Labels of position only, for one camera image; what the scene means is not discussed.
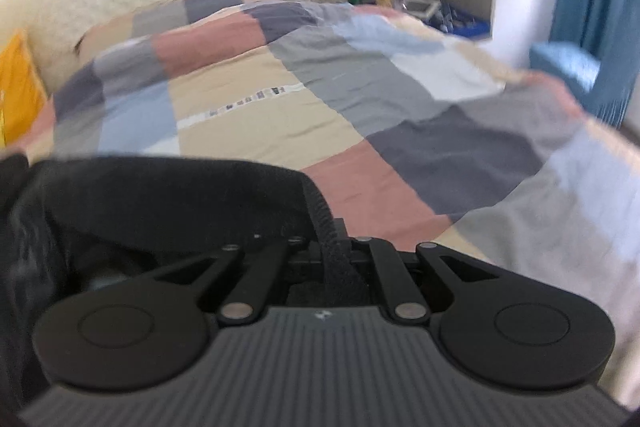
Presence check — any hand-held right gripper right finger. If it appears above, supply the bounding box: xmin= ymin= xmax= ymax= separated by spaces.
xmin=351 ymin=236 xmax=502 ymax=324

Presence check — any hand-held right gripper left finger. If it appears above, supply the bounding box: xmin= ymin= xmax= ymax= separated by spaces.
xmin=144 ymin=237 xmax=311 ymax=324

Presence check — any black garment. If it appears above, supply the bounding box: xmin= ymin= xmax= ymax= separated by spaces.
xmin=0 ymin=153 xmax=373 ymax=410

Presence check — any checked patchwork quilt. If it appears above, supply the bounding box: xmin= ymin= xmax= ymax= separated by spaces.
xmin=22 ymin=0 xmax=640 ymax=408

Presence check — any blue tray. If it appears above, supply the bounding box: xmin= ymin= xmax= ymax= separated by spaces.
xmin=434 ymin=8 xmax=494 ymax=42

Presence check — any white framed tablet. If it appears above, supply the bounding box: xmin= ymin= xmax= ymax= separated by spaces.
xmin=406 ymin=0 xmax=442 ymax=18

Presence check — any checked pillow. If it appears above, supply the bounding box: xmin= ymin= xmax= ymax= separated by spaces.
xmin=75 ymin=0 xmax=281 ymax=60

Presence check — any yellow crown pillow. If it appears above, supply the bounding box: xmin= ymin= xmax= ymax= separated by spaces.
xmin=0 ymin=29 xmax=49 ymax=148

